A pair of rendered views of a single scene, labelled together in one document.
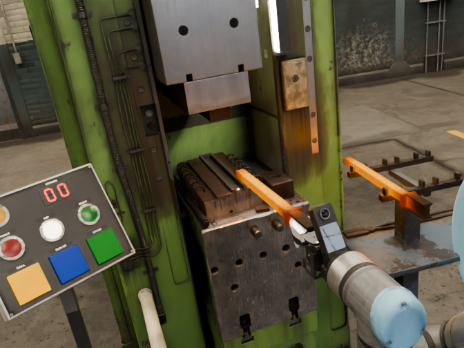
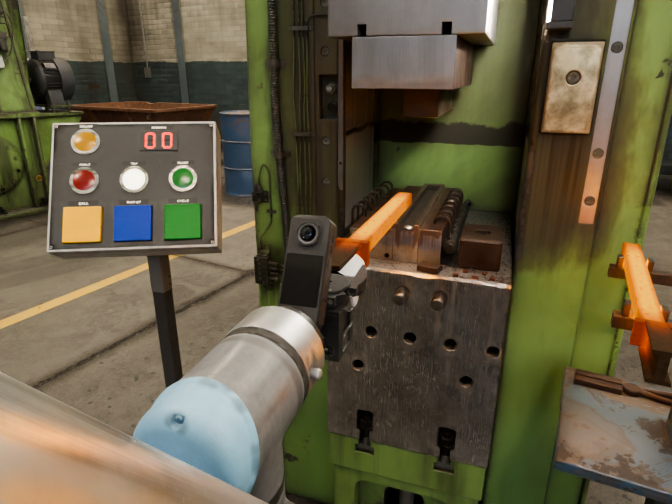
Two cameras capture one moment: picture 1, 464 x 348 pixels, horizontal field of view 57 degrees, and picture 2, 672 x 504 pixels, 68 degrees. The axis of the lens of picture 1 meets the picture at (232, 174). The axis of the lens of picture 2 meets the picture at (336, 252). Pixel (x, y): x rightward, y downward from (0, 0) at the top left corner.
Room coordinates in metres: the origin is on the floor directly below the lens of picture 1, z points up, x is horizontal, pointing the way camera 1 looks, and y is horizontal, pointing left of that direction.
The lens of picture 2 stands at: (0.37, -0.47, 1.30)
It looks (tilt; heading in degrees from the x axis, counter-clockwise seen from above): 20 degrees down; 35
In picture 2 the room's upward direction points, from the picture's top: straight up
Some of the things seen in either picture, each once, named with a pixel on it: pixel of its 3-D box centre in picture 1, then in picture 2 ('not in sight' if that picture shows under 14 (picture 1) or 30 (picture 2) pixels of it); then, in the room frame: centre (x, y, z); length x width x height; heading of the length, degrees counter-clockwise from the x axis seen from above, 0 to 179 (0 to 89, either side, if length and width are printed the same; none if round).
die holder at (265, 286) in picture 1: (237, 237); (427, 312); (1.49, 0.01, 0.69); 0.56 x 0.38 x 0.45; 16
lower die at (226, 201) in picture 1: (215, 181); (412, 216); (1.47, 0.06, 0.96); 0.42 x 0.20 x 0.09; 16
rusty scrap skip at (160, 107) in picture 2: not in sight; (144, 134); (4.88, 6.14, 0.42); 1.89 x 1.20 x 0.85; 96
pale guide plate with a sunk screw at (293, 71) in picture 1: (294, 84); (571, 88); (1.48, -0.26, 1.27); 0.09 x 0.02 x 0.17; 106
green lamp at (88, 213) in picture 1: (88, 214); (182, 178); (1.03, 0.39, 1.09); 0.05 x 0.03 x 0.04; 106
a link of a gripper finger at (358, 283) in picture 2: not in sight; (345, 283); (0.80, -0.18, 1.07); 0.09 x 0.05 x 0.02; 13
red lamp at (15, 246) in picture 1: (11, 248); (84, 180); (0.90, 0.54, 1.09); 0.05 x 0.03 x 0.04; 106
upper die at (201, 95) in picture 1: (200, 84); (420, 64); (1.47, 0.06, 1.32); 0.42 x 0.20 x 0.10; 16
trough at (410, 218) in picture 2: (220, 170); (422, 203); (1.47, 0.04, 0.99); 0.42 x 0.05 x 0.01; 16
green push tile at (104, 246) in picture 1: (104, 246); (183, 222); (1.00, 0.36, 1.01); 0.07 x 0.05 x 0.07; 131
